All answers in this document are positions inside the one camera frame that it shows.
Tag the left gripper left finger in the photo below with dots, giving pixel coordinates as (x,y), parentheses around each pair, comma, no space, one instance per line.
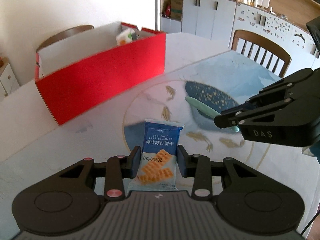
(118,168)

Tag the far wooden chair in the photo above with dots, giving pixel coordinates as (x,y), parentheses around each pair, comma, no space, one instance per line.
(64,34)

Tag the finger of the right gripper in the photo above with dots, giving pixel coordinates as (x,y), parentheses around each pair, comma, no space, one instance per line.
(251,109)
(270,96)

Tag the blue biscuit packet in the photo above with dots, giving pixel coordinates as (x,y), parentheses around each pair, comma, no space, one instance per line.
(157,168)

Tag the white wall cabinet unit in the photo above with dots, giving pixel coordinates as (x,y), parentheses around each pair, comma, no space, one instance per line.
(281,21)

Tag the wooden chair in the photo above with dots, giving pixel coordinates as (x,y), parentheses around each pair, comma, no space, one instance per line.
(64,34)
(262,51)

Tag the right wooden chair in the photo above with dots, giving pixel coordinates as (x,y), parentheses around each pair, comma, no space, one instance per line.
(262,51)

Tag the blue gloved right hand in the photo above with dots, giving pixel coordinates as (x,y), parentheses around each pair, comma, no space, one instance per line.
(313,151)

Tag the white sideboard cabinet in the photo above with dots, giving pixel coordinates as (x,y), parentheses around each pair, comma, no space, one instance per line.
(9,83)

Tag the red cardboard box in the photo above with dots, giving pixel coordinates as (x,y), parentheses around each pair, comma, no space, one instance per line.
(76,74)

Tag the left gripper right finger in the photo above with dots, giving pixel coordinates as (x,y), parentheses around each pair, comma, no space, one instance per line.
(196,166)

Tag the white grey large pouch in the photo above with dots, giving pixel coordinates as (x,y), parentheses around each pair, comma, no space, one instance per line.
(127,36)

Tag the teal green spoon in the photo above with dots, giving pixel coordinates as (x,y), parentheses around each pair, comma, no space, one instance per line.
(204,115)

